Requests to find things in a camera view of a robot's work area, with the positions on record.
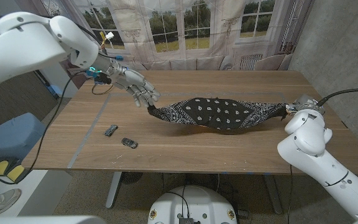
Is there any black looped power cable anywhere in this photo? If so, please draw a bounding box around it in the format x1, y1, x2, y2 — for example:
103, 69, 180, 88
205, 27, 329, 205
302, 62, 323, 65
91, 83, 115, 95

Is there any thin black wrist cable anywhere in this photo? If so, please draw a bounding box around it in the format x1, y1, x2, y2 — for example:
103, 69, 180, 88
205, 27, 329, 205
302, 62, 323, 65
0, 72, 88, 185
287, 164, 293, 224

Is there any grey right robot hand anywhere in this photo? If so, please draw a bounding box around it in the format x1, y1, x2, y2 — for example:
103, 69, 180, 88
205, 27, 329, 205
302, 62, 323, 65
285, 94, 326, 116

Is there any blue plastic bin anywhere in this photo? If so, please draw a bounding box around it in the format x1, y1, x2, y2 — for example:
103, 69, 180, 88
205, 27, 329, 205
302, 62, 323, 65
0, 112, 48, 161

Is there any small dark toy car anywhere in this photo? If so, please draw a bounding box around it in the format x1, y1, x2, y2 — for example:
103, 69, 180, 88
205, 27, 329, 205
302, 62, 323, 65
121, 138, 139, 149

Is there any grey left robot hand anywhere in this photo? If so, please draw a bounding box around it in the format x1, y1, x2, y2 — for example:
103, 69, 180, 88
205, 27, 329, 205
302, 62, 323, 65
103, 60, 162, 108

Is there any printed window backdrop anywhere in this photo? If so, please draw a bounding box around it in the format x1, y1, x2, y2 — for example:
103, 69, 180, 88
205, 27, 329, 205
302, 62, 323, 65
40, 0, 315, 72

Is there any grey metal table leg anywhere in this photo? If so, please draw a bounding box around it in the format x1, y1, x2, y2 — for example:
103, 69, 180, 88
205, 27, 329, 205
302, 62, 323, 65
263, 174, 284, 215
105, 171, 122, 208

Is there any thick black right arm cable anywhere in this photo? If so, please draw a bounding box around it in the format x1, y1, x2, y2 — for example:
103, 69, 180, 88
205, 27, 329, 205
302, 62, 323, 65
317, 88, 358, 106

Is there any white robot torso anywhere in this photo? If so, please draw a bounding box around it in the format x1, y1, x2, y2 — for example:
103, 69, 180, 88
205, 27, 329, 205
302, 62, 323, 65
147, 185, 238, 224

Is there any small grey toy car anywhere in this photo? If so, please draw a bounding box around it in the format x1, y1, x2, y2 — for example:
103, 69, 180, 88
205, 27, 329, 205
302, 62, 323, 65
103, 124, 119, 137

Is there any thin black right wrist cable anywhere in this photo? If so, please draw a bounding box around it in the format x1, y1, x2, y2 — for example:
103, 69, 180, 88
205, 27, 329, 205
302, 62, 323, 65
287, 164, 293, 224

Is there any black paisley bandana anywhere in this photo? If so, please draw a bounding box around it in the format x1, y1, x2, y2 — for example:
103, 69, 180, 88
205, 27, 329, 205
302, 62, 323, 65
147, 96, 290, 131

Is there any yellow black foot pedal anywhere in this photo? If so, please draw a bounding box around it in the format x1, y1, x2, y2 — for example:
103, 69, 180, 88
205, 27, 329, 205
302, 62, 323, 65
0, 158, 30, 184

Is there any grey white sneaker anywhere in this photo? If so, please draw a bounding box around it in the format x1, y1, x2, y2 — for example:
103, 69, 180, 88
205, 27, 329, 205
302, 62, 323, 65
0, 188, 22, 218

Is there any thin black left wrist cable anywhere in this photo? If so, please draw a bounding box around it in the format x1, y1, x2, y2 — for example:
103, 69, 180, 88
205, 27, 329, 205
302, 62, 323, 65
0, 72, 88, 185

